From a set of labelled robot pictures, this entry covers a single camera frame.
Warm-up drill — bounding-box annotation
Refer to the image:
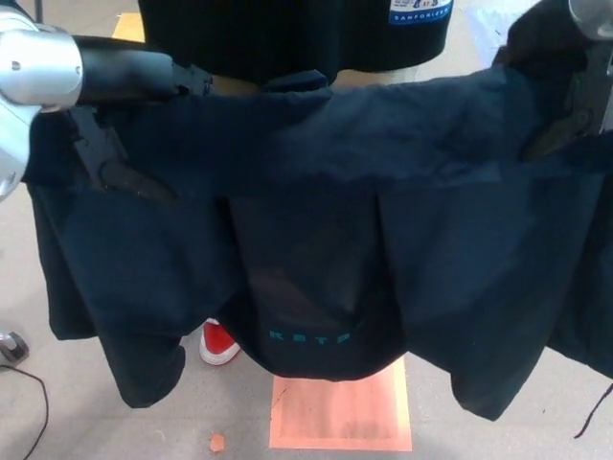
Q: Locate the robot left black hand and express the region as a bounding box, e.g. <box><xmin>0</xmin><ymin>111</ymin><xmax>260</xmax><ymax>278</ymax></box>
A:
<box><xmin>70</xmin><ymin>34</ymin><xmax>213</xmax><ymax>208</ymax></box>

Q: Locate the robot right black hand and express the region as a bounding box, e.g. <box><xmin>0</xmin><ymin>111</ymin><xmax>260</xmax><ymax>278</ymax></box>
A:
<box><xmin>492</xmin><ymin>3</ymin><xmax>600</xmax><ymax>163</ymax></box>

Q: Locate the dark navy coat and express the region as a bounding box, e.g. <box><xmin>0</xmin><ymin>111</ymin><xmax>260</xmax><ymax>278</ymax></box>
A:
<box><xmin>26</xmin><ymin>61</ymin><xmax>613</xmax><ymax>440</ymax></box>

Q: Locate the red white sneaker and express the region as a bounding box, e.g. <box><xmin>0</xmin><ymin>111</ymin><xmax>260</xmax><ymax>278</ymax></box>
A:
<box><xmin>199</xmin><ymin>318</ymin><xmax>242</xmax><ymax>366</ymax></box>

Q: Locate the grey caster wheel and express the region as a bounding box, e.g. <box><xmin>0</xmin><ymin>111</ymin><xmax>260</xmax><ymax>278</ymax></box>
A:
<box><xmin>0</xmin><ymin>330</ymin><xmax>30</xmax><ymax>361</ymax></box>

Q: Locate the orange rectangular floor mat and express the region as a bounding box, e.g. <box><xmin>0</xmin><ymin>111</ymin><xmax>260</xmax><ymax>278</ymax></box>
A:
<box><xmin>267</xmin><ymin>362</ymin><xmax>413</xmax><ymax>451</ymax></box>

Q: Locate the black floor cable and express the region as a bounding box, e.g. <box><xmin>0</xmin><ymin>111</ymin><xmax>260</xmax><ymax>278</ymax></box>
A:
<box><xmin>0</xmin><ymin>363</ymin><xmax>50</xmax><ymax>460</ymax></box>

